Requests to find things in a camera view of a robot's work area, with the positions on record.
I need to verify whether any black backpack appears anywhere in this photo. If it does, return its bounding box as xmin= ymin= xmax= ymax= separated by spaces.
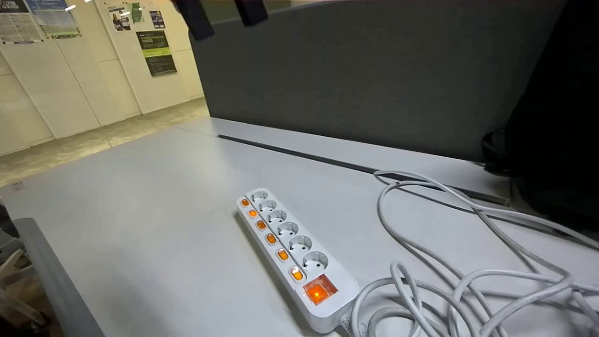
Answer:
xmin=481 ymin=0 xmax=599 ymax=233

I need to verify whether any grey partition panel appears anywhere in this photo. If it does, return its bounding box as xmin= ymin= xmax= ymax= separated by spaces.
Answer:
xmin=187 ymin=0 xmax=569 ymax=164

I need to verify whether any white text poster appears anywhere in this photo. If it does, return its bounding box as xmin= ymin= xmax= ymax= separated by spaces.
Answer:
xmin=0 ymin=0 xmax=47 ymax=48

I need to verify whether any small dark photo poster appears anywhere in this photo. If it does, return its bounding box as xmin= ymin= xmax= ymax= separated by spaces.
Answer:
xmin=107 ymin=5 xmax=133 ymax=35

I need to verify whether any small dark paper note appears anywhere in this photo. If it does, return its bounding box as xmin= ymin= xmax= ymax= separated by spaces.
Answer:
xmin=148 ymin=8 xmax=169 ymax=33

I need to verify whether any grey desk edge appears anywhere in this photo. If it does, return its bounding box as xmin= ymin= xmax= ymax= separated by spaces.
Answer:
xmin=11 ymin=216 xmax=107 ymax=337

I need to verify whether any small green paper note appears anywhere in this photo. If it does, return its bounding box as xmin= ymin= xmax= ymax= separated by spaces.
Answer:
xmin=129 ymin=0 xmax=146 ymax=25

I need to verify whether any blue and green poster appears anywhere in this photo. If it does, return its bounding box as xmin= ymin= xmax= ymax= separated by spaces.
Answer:
xmin=26 ymin=0 xmax=84 ymax=42

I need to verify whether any white power strip cable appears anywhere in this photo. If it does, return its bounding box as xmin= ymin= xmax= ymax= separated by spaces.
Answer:
xmin=339 ymin=169 xmax=599 ymax=337

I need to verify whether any white six-socket power strip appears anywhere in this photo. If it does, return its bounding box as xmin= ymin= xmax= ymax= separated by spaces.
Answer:
xmin=234 ymin=186 xmax=363 ymax=336

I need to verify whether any black and green poster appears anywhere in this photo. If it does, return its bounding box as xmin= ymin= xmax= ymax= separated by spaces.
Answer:
xmin=135 ymin=29 xmax=180 ymax=79

